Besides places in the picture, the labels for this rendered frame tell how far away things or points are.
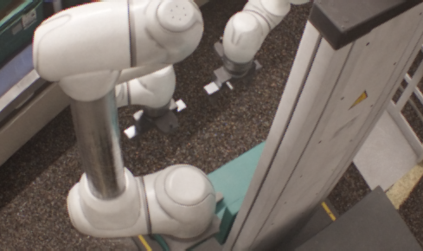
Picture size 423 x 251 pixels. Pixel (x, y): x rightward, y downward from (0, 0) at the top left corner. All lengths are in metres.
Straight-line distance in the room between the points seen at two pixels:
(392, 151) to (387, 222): 1.14
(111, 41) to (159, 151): 1.62
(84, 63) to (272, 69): 1.90
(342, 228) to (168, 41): 0.86
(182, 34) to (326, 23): 0.31
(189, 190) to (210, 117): 1.24
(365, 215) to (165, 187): 0.59
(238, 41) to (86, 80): 0.70
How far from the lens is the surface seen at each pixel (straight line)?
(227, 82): 1.80
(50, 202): 2.51
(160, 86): 1.53
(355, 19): 0.74
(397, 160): 2.78
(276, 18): 1.72
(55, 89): 2.19
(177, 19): 0.96
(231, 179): 1.75
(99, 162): 1.26
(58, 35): 0.99
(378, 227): 1.67
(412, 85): 2.59
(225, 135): 2.62
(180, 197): 1.42
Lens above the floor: 2.33
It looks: 62 degrees down
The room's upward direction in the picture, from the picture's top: 11 degrees clockwise
